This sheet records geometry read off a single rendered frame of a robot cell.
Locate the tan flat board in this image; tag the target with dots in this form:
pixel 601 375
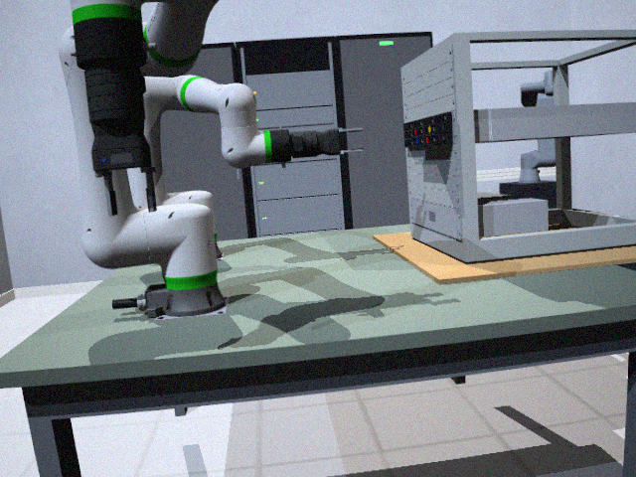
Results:
pixel 445 268

